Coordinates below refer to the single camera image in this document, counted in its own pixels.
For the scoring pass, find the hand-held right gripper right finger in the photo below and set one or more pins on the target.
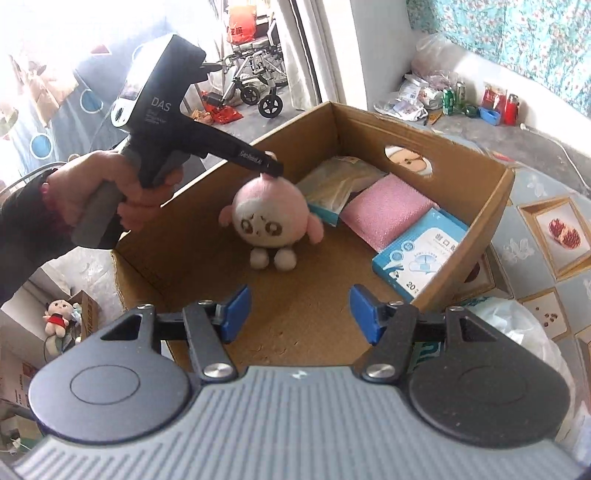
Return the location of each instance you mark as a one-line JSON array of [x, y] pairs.
[[367, 316]]

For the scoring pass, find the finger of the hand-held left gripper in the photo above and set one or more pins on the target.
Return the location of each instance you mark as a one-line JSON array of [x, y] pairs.
[[258, 159]]

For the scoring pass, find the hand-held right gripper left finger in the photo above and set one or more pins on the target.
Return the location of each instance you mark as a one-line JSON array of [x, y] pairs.
[[236, 314]]

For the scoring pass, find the pink plush toy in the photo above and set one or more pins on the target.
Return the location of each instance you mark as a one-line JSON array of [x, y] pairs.
[[272, 217]]

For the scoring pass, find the brown cardboard box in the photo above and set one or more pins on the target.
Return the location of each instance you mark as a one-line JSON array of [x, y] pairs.
[[300, 295]]

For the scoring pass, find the blue and white paper box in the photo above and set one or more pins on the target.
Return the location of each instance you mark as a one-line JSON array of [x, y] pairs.
[[420, 254]]

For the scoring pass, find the pink sponge cloth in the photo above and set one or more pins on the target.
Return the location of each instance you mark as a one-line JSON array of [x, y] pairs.
[[388, 207]]

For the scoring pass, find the person's left forearm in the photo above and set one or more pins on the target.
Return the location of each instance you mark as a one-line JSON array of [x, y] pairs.
[[23, 235]]

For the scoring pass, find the person's left hand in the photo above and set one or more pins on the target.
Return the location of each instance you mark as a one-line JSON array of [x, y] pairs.
[[76, 184]]

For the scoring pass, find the wheelchair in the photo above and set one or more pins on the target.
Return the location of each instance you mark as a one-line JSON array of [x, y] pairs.
[[254, 78]]

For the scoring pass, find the red plastic bag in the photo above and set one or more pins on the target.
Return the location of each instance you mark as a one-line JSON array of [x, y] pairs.
[[242, 23]]

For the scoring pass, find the blue blanket with circles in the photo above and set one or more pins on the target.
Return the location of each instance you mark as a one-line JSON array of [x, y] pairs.
[[46, 120]]

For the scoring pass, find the white curtain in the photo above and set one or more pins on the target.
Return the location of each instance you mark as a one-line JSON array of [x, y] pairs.
[[304, 46]]

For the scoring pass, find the pale blue plastic bag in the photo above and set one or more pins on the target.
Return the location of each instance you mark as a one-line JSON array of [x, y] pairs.
[[512, 332]]

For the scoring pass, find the small cardboard box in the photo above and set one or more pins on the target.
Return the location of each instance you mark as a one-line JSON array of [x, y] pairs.
[[87, 311]]

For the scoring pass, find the red dress doll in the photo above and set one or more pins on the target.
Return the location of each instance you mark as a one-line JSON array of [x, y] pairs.
[[57, 316]]

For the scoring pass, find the clear plastic bag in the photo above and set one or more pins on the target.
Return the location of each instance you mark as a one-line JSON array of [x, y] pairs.
[[431, 55]]

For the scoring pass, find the fruit print tablecloth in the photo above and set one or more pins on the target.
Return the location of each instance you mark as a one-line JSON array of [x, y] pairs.
[[531, 184]]

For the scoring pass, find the small blue box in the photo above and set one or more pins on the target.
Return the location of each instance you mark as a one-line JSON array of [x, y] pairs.
[[490, 116]]

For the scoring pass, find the red packet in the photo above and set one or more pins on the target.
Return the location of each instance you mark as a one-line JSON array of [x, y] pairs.
[[491, 97]]

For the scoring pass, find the red bottle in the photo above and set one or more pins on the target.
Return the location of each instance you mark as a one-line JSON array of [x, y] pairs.
[[510, 110]]

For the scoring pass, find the teal floral wall cloth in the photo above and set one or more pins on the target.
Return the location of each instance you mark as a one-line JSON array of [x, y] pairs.
[[508, 37]]

